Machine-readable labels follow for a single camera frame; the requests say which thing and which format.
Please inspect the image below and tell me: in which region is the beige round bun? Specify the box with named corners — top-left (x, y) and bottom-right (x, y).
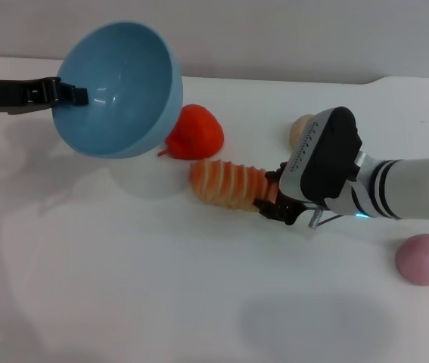
top-left (288, 114), bottom-right (316, 147)

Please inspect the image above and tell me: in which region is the orange striped bread loaf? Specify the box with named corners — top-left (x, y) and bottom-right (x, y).
top-left (189, 158), bottom-right (280, 212)

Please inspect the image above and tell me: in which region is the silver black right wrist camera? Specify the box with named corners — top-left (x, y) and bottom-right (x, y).
top-left (278, 107), bottom-right (363, 205)

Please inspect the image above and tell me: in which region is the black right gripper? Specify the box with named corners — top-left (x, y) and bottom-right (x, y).
top-left (252, 161), bottom-right (317, 225)

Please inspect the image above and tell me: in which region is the red toy fruit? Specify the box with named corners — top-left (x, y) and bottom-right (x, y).
top-left (156, 104), bottom-right (225, 161)

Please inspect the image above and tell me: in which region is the blue bowl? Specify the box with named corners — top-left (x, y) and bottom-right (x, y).
top-left (53, 21), bottom-right (184, 160)

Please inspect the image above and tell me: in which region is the right gripper cable with connector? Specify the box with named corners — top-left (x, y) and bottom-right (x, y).
top-left (307, 206), bottom-right (346, 231)

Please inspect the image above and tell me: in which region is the pink toy peach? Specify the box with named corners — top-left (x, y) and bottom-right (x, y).
top-left (394, 233), bottom-right (429, 287)

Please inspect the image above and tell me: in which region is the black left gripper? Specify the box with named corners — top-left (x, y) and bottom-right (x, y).
top-left (0, 76), bottom-right (89, 116)

